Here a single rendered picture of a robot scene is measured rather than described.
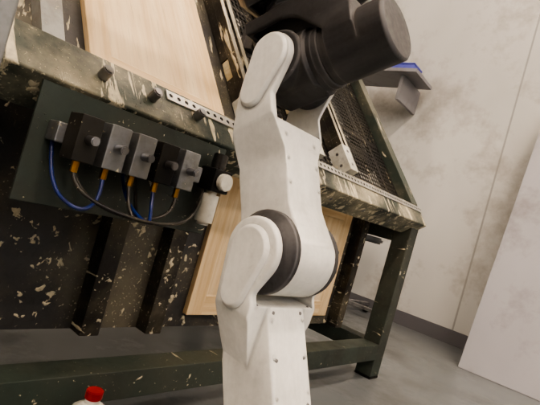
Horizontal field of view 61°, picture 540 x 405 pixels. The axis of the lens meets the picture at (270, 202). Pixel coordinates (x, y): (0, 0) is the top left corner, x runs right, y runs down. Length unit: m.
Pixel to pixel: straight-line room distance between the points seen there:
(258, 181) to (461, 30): 4.20
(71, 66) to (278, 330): 0.67
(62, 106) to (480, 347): 3.09
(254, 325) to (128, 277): 0.80
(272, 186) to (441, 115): 3.87
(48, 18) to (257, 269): 0.71
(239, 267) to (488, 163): 3.75
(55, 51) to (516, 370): 3.17
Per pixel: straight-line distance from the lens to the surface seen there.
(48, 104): 1.01
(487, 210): 4.28
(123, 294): 1.52
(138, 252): 1.50
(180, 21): 1.59
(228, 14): 1.78
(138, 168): 1.00
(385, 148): 2.59
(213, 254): 1.66
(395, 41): 0.80
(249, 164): 0.85
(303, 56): 0.84
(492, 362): 3.53
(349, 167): 1.87
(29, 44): 1.04
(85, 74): 1.07
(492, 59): 4.69
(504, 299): 3.62
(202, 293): 1.69
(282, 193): 0.78
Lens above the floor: 0.69
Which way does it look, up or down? 1 degrees up
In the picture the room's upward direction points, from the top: 16 degrees clockwise
